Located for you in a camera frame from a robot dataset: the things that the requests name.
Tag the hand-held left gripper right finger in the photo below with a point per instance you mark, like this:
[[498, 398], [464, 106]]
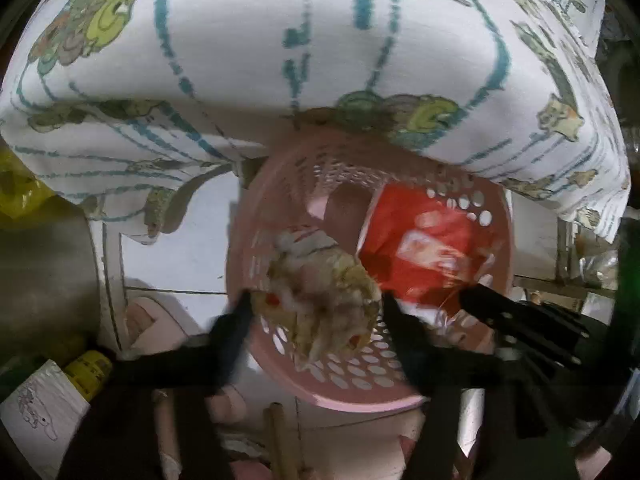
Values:
[[404, 341]]

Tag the yellow plastic bag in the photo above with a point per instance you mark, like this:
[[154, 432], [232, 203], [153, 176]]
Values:
[[20, 185]]

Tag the grey metal pot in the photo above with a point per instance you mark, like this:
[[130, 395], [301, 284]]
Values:
[[45, 270]]

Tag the white cartoon printed blanket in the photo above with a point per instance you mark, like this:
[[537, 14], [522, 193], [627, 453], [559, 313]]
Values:
[[300, 60]]

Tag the pink perforated plastic basket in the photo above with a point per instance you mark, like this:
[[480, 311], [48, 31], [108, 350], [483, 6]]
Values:
[[360, 377]]

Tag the white paper with drawing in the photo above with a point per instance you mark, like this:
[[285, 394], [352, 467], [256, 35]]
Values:
[[35, 410]]

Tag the red snack packet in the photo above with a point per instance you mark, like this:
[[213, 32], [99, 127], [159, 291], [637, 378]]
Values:
[[410, 230]]

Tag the pink slipper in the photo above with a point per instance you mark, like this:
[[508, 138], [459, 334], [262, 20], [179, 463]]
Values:
[[145, 325]]

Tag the wooden stick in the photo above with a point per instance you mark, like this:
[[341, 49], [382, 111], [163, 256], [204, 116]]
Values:
[[281, 440]]

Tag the clear plastic bag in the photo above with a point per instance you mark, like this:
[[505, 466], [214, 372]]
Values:
[[597, 266]]

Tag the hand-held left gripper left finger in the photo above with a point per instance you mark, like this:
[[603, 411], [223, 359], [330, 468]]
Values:
[[234, 331]]

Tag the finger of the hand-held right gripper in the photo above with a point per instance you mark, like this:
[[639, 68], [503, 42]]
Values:
[[520, 316]]

